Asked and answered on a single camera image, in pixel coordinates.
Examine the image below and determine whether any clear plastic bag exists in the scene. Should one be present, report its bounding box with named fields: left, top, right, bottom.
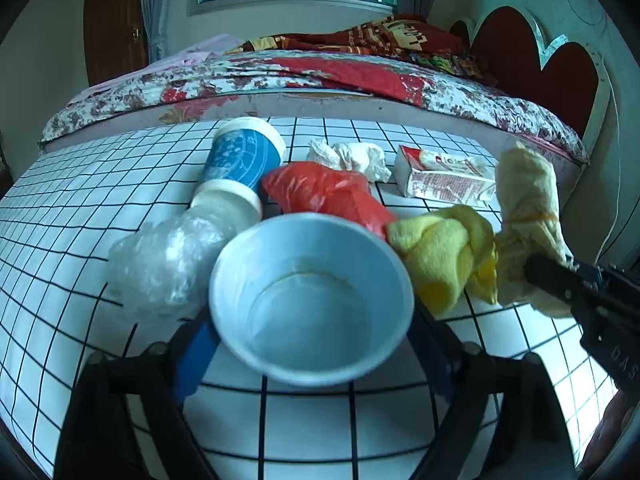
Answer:
left=107, top=207, right=239, bottom=322

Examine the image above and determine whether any beige cloth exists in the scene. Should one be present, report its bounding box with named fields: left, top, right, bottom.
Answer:
left=495, top=143, right=575, bottom=318

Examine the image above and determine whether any yellow cloth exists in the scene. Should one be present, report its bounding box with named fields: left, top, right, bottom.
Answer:
left=386, top=205, right=498, bottom=318

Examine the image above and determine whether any blue paper cup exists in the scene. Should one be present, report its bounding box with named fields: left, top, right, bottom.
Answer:
left=208, top=212, right=414, bottom=388

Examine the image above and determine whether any white paper cup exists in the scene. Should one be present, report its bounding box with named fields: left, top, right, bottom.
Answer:
left=191, top=179, right=262, bottom=232

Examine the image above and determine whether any white green carton box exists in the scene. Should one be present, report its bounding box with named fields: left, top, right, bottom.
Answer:
left=394, top=145, right=496, bottom=206

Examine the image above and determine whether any red plastic bag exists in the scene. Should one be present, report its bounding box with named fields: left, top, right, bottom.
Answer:
left=262, top=162, right=396, bottom=240

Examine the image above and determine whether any white tissue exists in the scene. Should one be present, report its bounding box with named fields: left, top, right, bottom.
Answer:
left=306, top=140, right=392, bottom=183

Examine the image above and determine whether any blue patterned cup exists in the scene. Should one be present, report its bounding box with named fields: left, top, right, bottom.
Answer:
left=201, top=117, right=286, bottom=193

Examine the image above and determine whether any person's hand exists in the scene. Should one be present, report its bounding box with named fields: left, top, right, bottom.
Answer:
left=579, top=391, right=634, bottom=474

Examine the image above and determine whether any white grid tablecloth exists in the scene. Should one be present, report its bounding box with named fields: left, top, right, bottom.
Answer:
left=1, top=117, right=615, bottom=479

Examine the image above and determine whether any red heart-shaped headboard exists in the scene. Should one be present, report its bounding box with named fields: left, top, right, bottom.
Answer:
left=449, top=6, right=612, bottom=154

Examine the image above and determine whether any bed with floral mattress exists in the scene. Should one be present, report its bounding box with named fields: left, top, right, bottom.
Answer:
left=40, top=50, right=589, bottom=164

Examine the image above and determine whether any red patterned blanket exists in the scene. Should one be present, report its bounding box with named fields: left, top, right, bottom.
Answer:
left=231, top=14, right=497, bottom=87

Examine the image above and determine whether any brown wooden door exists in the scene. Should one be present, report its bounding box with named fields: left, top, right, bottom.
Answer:
left=84, top=0, right=149, bottom=86

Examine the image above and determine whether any white cable on wall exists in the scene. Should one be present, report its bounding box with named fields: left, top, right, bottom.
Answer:
left=594, top=54, right=625, bottom=266

